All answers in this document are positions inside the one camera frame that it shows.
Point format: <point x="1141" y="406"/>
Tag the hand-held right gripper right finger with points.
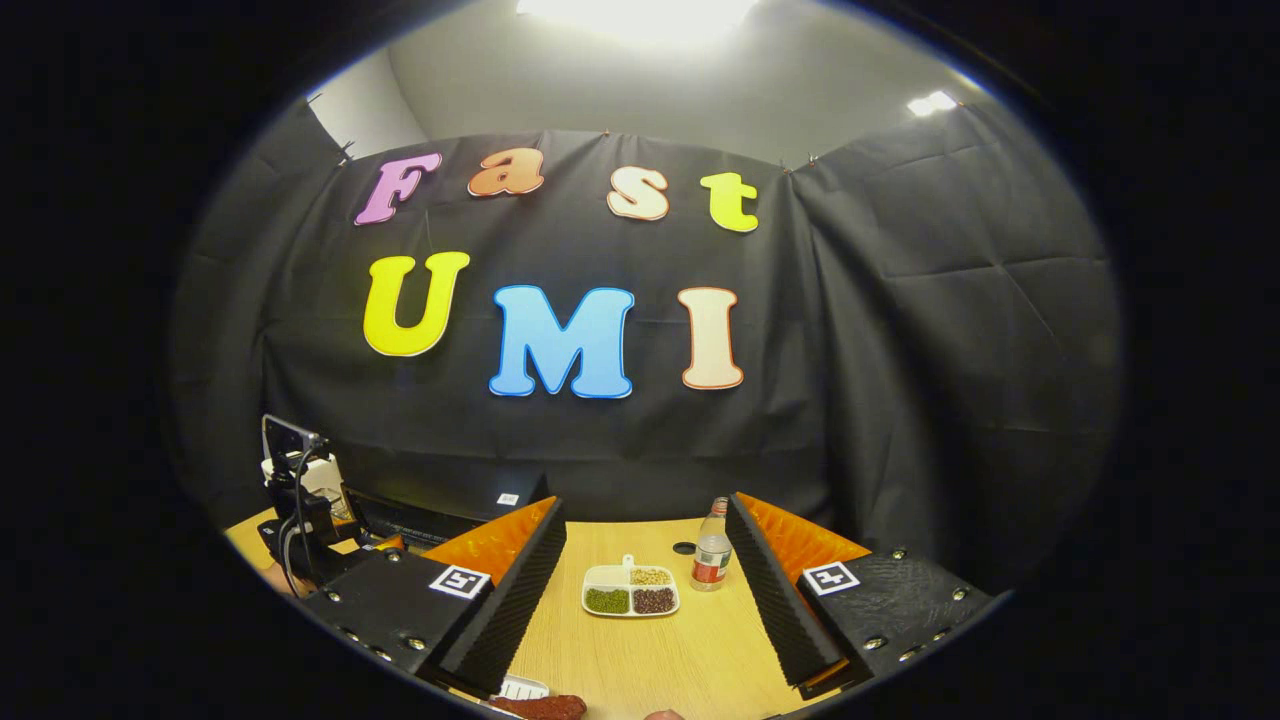
<point x="778" y="600"/>

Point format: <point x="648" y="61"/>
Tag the white divided plate of beans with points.
<point x="630" y="592"/>

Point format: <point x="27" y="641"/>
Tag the white toaster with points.
<point x="325" y="478"/>

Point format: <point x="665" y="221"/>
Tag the black electric oven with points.
<point x="440" y="510"/>

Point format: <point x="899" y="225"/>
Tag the clear bottle with red label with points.
<point x="711" y="555"/>

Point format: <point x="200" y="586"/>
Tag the pinkish brown rounded object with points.
<point x="665" y="715"/>

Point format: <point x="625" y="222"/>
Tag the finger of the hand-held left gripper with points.
<point x="385" y="545"/>

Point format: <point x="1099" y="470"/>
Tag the white slotted tray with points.
<point x="524" y="688"/>

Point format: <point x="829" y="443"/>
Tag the black backdrop cloth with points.
<point x="900" y="350"/>

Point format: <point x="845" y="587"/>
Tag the red-brown meat piece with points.
<point x="540" y="708"/>

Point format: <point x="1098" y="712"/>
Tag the small ceiling light panel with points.
<point x="932" y="102"/>

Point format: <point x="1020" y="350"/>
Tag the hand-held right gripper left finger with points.
<point x="505" y="610"/>

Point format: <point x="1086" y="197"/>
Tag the large ceiling light panel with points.
<point x="640" y="18"/>

